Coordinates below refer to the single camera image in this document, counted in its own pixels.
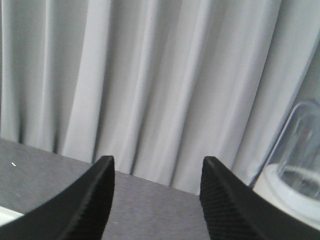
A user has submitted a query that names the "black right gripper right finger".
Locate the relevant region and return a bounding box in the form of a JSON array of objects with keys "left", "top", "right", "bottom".
[{"left": 199, "top": 156, "right": 320, "bottom": 240}]

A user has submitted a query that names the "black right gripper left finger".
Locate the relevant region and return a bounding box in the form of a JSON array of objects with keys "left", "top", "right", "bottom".
[{"left": 0, "top": 156, "right": 115, "bottom": 240}]

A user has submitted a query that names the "cream bear serving tray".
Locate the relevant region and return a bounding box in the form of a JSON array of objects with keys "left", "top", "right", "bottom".
[{"left": 0, "top": 206, "right": 24, "bottom": 226}]

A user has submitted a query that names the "white blender appliance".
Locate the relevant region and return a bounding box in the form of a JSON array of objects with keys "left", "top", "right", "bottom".
[{"left": 253, "top": 100, "right": 320, "bottom": 230}]

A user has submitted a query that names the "white grey curtain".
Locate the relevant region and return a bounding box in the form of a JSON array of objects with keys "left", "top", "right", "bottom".
[{"left": 0, "top": 0, "right": 320, "bottom": 194}]

